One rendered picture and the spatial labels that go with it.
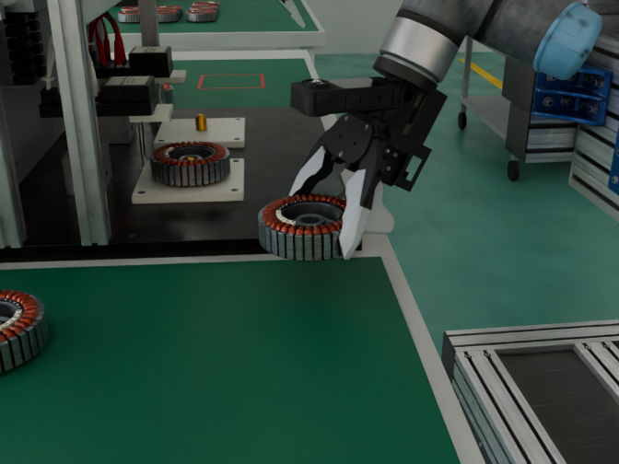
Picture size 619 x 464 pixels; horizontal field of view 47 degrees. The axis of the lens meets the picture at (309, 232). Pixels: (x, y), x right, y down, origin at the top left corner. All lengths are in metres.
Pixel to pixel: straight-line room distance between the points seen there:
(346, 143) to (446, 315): 1.53
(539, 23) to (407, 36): 0.13
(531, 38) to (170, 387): 0.48
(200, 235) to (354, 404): 0.35
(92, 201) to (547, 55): 0.52
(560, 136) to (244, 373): 0.85
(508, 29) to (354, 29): 5.68
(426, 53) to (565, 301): 1.75
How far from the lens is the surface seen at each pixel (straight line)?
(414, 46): 0.75
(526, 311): 2.33
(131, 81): 1.01
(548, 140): 1.34
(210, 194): 0.98
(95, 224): 0.87
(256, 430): 0.60
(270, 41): 2.59
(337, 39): 6.43
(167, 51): 1.24
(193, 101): 1.61
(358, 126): 0.76
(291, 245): 0.72
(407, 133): 0.78
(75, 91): 0.83
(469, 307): 2.31
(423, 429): 0.60
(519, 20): 0.77
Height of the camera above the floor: 1.13
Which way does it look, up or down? 24 degrees down
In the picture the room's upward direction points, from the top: straight up
